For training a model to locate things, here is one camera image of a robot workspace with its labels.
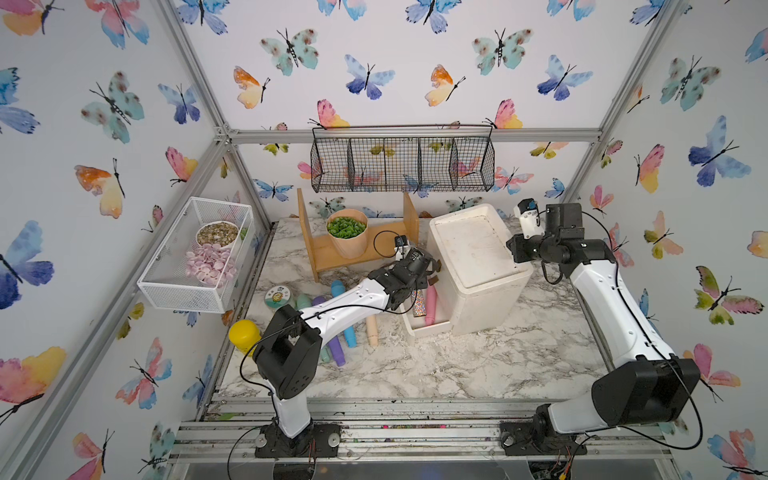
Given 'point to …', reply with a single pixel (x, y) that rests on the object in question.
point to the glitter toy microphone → (419, 302)
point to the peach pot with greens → (349, 229)
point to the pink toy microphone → (431, 301)
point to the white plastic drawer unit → (481, 283)
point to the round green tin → (276, 297)
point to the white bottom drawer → (443, 316)
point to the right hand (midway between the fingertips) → (517, 238)
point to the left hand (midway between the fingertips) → (420, 269)
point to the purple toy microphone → (335, 344)
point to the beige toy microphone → (371, 321)
